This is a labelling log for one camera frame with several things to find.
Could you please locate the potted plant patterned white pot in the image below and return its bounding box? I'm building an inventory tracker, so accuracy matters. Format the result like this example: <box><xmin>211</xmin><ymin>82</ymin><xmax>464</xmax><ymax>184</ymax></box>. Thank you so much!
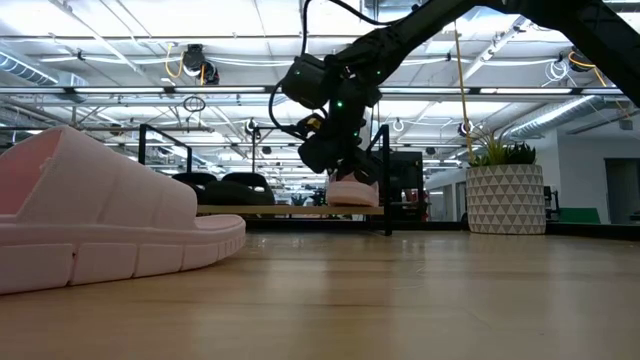
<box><xmin>464</xmin><ymin>127</ymin><xmax>547</xmax><ymax>236</ymax></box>

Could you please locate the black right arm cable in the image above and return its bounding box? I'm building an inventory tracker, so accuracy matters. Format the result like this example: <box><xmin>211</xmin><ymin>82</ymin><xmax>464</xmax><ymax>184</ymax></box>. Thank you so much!
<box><xmin>267</xmin><ymin>0</ymin><xmax>401</xmax><ymax>142</ymax></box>

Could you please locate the yellow hanging cable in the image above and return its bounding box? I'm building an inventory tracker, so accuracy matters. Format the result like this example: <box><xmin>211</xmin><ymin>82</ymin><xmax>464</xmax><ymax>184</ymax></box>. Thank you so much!
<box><xmin>452</xmin><ymin>19</ymin><xmax>475</xmax><ymax>164</ymax></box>

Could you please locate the ceiling light bar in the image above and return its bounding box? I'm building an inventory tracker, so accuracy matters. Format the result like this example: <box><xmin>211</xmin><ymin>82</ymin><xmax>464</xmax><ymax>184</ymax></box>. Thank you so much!
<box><xmin>0</xmin><ymin>85</ymin><xmax>626</xmax><ymax>97</ymax></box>

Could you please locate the wooden shelf black wire frame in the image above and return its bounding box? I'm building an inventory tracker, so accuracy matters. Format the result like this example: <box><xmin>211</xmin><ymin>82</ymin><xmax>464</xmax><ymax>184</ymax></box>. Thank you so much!
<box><xmin>138</xmin><ymin>123</ymin><xmax>395</xmax><ymax>237</ymax></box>

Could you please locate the black distant camera rig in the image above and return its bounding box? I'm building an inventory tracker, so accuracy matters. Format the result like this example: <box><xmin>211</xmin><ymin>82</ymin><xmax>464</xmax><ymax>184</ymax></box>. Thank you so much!
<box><xmin>249</xmin><ymin>124</ymin><xmax>304</xmax><ymax>201</ymax></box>

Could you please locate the green panel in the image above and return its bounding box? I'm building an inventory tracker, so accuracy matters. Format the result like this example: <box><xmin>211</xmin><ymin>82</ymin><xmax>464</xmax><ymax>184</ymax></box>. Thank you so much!
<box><xmin>558</xmin><ymin>206</ymin><xmax>603</xmax><ymax>226</ymax></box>

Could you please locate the pink slide sandal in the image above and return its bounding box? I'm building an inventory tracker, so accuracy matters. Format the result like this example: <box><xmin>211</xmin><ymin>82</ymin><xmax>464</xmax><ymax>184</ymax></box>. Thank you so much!
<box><xmin>325</xmin><ymin>169</ymin><xmax>380</xmax><ymax>208</ymax></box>
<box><xmin>0</xmin><ymin>124</ymin><xmax>248</xmax><ymax>296</ymax></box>

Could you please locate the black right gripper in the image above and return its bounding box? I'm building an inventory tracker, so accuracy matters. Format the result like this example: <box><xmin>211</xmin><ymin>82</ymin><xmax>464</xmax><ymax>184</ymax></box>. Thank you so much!
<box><xmin>298</xmin><ymin>99</ymin><xmax>384</xmax><ymax>187</ymax></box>

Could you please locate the black ceiling cable reel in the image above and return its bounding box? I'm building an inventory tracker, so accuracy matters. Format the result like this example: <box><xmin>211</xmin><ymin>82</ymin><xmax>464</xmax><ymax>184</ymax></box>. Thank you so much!
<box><xmin>559</xmin><ymin>46</ymin><xmax>597</xmax><ymax>74</ymax></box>
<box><xmin>180</xmin><ymin>43</ymin><xmax>222</xmax><ymax>87</ymax></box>

